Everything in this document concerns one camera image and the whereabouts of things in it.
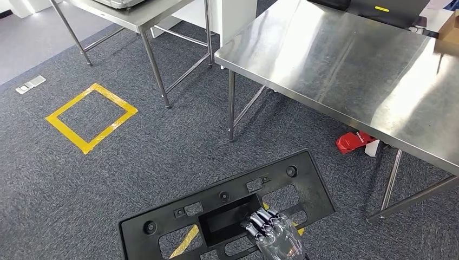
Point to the black case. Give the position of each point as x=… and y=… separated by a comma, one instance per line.
x=330, y=4

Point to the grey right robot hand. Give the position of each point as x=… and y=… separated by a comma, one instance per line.
x=283, y=240

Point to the grey metal tray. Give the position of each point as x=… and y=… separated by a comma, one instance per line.
x=118, y=3

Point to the white cabinet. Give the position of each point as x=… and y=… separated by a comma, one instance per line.
x=236, y=21

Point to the black plastic plate bracket part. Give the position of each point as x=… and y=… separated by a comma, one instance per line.
x=315, y=204

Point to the silver floor outlet plate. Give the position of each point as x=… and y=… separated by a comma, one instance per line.
x=30, y=85

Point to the red box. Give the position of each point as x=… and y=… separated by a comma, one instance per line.
x=349, y=141

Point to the stainless steel workbench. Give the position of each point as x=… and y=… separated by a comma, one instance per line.
x=340, y=71

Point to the brown cardboard box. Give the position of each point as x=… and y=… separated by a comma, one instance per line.
x=450, y=30

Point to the stainless steel table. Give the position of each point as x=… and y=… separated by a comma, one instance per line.
x=143, y=16

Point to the small white box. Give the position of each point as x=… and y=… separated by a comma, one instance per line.
x=372, y=149

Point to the black equipment box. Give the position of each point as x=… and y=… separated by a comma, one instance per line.
x=401, y=14

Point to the yellow label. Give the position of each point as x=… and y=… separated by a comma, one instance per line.
x=382, y=9

